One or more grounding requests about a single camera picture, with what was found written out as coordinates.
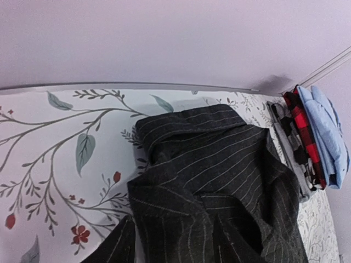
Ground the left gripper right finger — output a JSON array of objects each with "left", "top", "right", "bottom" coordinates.
[{"left": 215, "top": 216, "right": 266, "bottom": 263}]

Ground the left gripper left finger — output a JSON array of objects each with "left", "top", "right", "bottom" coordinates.
[{"left": 87, "top": 216, "right": 135, "bottom": 263}]

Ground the black pinstriped long sleeve shirt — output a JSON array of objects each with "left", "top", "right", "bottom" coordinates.
[{"left": 127, "top": 105, "right": 308, "bottom": 262}]

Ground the floral patterned table mat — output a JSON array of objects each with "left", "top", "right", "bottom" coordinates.
[{"left": 1, "top": 89, "right": 340, "bottom": 262}]

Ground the light blue folded shirt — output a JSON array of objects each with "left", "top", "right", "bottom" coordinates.
[{"left": 296, "top": 85, "right": 350, "bottom": 189}]

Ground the red black plaid folded shirt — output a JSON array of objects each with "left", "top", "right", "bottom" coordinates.
[{"left": 283, "top": 87, "right": 327, "bottom": 190}]

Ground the right aluminium frame post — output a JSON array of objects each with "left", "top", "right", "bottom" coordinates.
[{"left": 297, "top": 46, "right": 351, "bottom": 88}]

